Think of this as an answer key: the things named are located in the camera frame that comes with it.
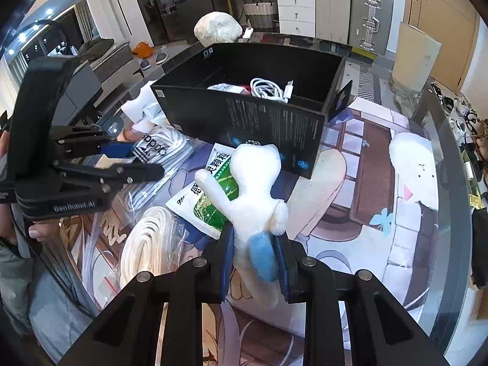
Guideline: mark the white plastic label bag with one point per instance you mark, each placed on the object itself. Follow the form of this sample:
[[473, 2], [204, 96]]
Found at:
[[144, 112]]

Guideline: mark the white plush toy blue wings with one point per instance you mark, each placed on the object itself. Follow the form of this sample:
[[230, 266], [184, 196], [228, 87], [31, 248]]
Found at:
[[256, 217]]

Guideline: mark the shoe rack with shoes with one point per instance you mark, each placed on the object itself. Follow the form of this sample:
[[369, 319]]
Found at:
[[470, 132]]

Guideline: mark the green white medicine packet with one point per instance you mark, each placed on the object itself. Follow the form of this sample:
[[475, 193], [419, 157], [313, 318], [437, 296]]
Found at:
[[209, 194]]

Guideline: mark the adidas striped bagged garment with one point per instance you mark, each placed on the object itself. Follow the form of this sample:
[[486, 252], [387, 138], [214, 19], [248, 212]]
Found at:
[[165, 146]]

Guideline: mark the black refrigerator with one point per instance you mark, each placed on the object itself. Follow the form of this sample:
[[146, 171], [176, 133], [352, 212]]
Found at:
[[173, 20]]

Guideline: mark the person's left hand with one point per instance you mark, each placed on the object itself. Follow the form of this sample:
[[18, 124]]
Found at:
[[40, 230]]

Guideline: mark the wooden door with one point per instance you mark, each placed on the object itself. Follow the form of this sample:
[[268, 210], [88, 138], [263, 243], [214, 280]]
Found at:
[[453, 23]]

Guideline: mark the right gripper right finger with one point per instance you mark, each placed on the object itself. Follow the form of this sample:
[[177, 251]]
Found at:
[[288, 254]]

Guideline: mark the black cardboard box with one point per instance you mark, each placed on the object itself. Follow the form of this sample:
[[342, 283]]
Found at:
[[192, 104]]

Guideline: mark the beige suitcase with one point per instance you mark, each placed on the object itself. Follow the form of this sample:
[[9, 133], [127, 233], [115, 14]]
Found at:
[[333, 20]]

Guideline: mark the white woven basket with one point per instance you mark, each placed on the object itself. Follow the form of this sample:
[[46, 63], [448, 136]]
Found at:
[[260, 14]]

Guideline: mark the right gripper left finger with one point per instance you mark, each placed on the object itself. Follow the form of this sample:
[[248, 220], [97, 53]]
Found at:
[[216, 278]]

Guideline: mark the beige cylindrical bin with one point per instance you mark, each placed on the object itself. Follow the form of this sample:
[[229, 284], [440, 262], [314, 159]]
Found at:
[[415, 57]]

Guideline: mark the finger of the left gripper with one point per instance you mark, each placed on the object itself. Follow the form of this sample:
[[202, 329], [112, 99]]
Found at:
[[125, 173], [110, 148]]

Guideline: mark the white wrapped bundle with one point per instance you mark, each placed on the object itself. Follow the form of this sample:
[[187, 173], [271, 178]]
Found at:
[[217, 27]]

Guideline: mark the silver aluminium suitcase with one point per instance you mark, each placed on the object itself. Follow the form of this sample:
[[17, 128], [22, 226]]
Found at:
[[370, 23]]

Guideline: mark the anime print table mat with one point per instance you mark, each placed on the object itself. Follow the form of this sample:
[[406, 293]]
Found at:
[[372, 203]]

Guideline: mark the small white red bottle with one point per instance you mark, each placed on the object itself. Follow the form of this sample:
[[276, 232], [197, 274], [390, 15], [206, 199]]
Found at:
[[248, 33]]

